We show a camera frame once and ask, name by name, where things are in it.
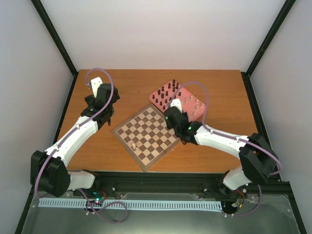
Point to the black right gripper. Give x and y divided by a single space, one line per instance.
168 126

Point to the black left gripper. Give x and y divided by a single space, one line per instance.
89 100

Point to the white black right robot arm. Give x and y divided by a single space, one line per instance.
257 159

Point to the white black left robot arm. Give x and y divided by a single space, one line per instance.
49 168

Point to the pink plastic tray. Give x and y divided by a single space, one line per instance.
190 103

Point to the wooden chessboard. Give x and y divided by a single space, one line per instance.
146 129

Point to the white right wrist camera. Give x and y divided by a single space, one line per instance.
177 104

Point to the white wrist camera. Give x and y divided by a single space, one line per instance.
95 84
177 104

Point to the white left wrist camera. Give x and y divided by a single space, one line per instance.
95 84

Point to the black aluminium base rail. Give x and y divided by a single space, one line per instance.
204 185

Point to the light blue cable duct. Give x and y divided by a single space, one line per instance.
133 205

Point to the black frame post left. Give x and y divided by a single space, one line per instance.
54 35

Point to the black frame post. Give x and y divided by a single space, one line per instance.
281 16
54 35

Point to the black frame post right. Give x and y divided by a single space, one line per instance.
281 16

